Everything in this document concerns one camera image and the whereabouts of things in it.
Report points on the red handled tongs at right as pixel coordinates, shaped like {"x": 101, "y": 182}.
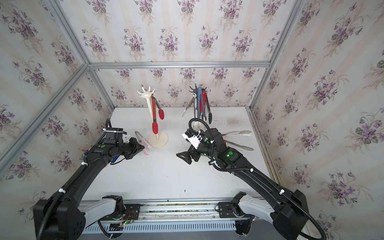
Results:
{"x": 239, "y": 146}

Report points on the cream steel tongs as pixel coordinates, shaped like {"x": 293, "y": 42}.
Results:
{"x": 192, "y": 102}

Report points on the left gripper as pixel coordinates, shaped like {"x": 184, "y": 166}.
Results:
{"x": 135, "y": 148}

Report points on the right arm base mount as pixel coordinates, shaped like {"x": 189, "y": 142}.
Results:
{"x": 232, "y": 210}

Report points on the dark grey utensil rack stand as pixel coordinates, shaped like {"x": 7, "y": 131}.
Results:
{"x": 198, "y": 125}

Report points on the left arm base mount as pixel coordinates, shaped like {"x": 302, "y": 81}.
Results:
{"x": 123, "y": 212}

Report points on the white tipped tongs at right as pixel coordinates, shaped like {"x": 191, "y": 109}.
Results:
{"x": 245, "y": 133}

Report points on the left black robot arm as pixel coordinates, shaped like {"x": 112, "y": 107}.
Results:
{"x": 59, "y": 217}

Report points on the aluminium front rail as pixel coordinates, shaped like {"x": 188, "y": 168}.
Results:
{"x": 174, "y": 211}

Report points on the red handled steel tongs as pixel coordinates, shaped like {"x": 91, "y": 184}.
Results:
{"x": 203, "y": 105}

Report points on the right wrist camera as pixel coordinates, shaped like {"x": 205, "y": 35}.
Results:
{"x": 194, "y": 138}

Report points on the black steel tongs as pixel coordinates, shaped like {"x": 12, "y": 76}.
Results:
{"x": 210, "y": 117}

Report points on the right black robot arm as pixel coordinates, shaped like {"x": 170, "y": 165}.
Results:
{"x": 237, "y": 164}

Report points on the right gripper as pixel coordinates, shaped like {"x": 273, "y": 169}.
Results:
{"x": 187, "y": 156}

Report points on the pink cup of pens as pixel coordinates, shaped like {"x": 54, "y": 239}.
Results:
{"x": 85, "y": 150}

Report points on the cream utensil rack stand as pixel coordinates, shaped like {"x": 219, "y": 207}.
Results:
{"x": 157, "y": 138}

